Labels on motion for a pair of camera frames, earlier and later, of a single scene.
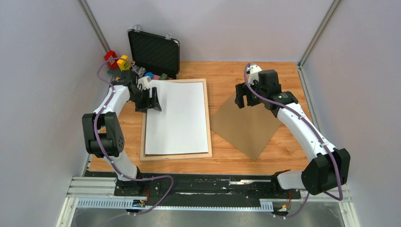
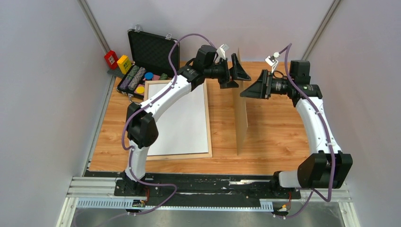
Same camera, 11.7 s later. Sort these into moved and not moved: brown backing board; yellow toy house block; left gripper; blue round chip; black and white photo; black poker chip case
Moved: left gripper; brown backing board
Not moved: blue round chip; yellow toy house block; black and white photo; black poker chip case
